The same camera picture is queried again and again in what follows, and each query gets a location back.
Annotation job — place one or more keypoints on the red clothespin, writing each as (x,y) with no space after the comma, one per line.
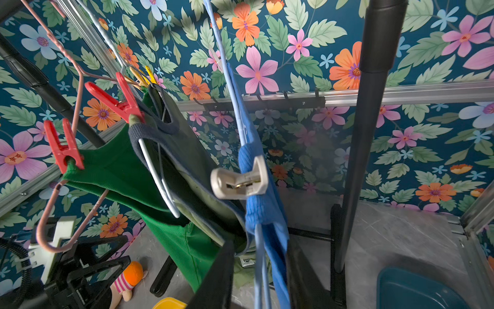
(123,109)
(63,152)

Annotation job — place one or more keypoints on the white wire hanger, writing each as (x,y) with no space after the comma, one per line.
(158,179)
(231,77)

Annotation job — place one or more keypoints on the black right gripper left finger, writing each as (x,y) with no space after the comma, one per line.
(216,289)

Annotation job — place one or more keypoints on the doll with striped shirt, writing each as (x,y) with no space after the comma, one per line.
(122,287)

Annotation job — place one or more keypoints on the green tank top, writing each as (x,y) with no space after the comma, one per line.
(190,240)

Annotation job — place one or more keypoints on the pink wire hanger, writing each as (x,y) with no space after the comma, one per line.
(74,120)

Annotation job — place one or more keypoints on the blue tank top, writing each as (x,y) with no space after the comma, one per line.
(265,216)

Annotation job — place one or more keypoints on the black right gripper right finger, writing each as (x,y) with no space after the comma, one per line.
(304,287)

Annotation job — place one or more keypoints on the black clothes rack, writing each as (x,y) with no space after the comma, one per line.
(383,24)

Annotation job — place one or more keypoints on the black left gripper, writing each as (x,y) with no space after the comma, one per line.
(78,278)

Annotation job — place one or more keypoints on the white clothespin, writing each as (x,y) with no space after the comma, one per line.
(228,185)

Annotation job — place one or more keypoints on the dark teal tray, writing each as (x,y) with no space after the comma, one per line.
(398,288)

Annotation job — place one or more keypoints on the olive grey tank top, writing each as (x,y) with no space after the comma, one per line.
(179,155)

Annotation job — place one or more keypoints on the yellow plastic tray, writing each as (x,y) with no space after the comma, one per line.
(170,303)

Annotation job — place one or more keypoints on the yellow clothespin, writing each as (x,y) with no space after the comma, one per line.
(143,79)

